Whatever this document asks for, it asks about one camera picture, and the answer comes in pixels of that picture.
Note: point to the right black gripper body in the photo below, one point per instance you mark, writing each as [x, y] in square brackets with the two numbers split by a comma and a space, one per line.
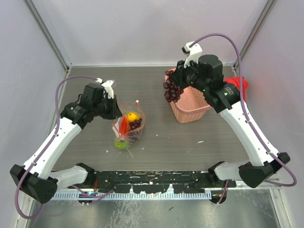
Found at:
[189, 75]

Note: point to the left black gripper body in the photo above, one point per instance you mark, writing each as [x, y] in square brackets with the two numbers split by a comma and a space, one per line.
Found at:
[108, 109]

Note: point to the purple toy grapes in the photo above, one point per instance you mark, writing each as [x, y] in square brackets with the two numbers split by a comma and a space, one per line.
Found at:
[172, 92]

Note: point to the toy watermelon slice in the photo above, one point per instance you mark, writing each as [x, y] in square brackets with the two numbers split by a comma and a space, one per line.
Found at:
[123, 125]

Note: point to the yellow toy lemon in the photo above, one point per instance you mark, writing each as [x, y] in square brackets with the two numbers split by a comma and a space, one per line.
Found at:
[133, 116]

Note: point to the clear orange zip top bag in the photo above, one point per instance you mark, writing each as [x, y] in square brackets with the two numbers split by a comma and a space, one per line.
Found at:
[125, 109]

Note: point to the pink plastic basket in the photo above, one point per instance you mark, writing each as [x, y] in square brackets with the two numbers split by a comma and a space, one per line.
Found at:
[191, 106]

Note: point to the green toy custard apple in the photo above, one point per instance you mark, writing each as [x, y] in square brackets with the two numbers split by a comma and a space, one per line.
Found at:
[121, 144]

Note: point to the purple toy grape bunch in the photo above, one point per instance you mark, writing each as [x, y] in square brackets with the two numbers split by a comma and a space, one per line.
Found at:
[134, 132]

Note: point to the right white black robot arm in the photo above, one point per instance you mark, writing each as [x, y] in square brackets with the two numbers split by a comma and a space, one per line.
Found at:
[206, 75]

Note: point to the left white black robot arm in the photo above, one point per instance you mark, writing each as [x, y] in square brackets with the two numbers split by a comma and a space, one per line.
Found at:
[35, 177]

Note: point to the red crumpled cloth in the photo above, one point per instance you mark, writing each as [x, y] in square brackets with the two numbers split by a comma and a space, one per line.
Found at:
[236, 81]

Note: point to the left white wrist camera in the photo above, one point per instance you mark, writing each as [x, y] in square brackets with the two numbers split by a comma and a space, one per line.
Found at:
[107, 86]

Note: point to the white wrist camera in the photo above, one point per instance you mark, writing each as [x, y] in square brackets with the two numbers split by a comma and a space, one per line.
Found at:
[107, 86]
[193, 52]

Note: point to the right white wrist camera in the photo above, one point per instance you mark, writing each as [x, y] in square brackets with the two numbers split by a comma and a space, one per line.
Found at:
[193, 52]

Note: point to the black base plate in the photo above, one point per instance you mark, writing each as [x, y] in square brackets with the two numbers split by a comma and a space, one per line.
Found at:
[152, 182]

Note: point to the grey slotted cable duct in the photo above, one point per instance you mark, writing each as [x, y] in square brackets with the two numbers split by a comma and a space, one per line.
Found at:
[169, 195]

